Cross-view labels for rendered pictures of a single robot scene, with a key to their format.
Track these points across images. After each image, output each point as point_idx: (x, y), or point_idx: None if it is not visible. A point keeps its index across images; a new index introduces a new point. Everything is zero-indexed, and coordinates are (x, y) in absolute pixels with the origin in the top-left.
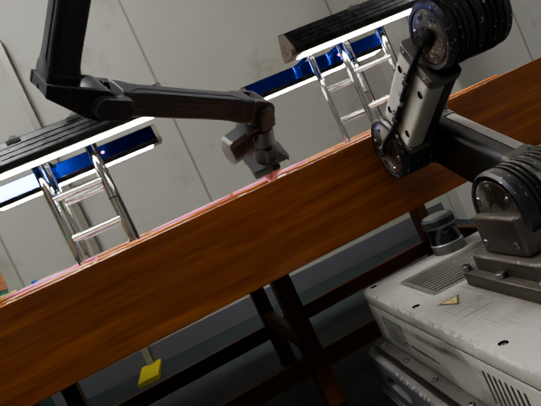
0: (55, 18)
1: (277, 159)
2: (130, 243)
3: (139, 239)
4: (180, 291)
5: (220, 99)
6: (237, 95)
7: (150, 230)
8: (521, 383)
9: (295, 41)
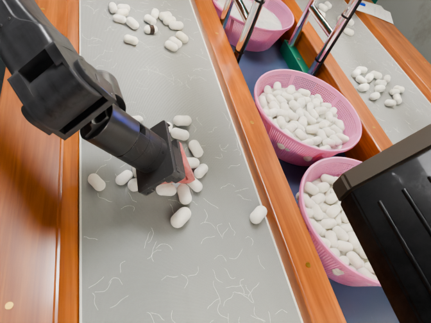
0: None
1: (140, 173)
2: (212, 46)
3: (214, 53)
4: None
5: None
6: (11, 39)
7: (427, 87)
8: None
9: (390, 191)
